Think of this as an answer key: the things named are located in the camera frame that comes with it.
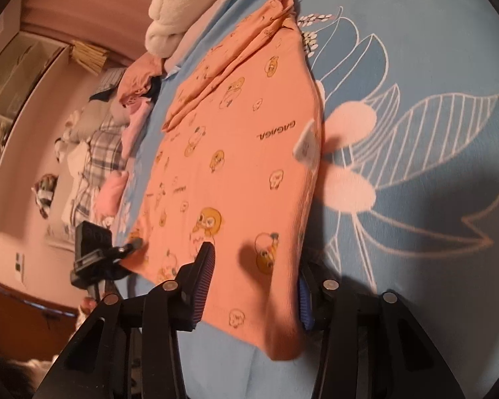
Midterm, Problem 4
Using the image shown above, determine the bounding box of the multicoloured plush toy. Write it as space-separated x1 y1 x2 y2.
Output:
32 173 60 220

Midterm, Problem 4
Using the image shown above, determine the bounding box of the crumpled orange garment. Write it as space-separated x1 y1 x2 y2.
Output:
117 55 164 107

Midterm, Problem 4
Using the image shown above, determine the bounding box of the orange cartoon print shirt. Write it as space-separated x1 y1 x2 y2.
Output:
120 0 327 362

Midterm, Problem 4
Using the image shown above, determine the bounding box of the blue checked cloth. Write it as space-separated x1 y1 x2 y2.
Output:
92 67 126 101

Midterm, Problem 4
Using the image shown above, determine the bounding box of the folded pink garment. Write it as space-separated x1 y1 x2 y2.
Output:
97 171 129 226

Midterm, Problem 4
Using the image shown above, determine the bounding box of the white plush toy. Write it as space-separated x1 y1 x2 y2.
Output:
54 110 89 164

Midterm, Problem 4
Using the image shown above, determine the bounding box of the glass door cabinet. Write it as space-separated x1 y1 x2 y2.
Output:
0 29 69 233

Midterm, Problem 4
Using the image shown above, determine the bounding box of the wooden bed frame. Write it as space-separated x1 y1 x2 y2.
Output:
0 276 81 343

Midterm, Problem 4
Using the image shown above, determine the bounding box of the pink curtain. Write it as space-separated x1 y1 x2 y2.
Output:
21 0 159 67

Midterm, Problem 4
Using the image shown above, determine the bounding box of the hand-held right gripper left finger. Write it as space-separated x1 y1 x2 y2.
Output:
35 241 216 399

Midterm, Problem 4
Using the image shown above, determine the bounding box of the dark navy garment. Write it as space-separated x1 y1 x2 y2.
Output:
143 77 163 105

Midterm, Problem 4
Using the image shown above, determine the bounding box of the grey pillow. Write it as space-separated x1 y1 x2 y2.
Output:
73 103 118 139

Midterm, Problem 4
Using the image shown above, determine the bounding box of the blue floral bedsheet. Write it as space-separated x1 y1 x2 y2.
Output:
104 0 499 399

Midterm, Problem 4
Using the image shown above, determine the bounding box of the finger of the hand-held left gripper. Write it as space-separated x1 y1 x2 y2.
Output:
114 237 144 261

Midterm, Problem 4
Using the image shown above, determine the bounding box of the white fluffy blanket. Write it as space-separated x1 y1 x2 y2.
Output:
145 0 250 57

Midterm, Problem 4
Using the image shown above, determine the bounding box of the light pink garment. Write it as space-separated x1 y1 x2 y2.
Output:
120 100 153 159

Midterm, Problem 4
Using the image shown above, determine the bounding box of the pale pink quilt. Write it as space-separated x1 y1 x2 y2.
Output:
164 0 234 76

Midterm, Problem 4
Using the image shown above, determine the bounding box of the straw bundle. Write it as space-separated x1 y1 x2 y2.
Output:
70 39 110 74

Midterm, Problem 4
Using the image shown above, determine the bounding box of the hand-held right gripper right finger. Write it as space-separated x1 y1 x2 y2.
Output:
297 259 466 399

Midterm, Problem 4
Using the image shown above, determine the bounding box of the plaid cloth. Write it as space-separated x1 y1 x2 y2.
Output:
73 122 126 226

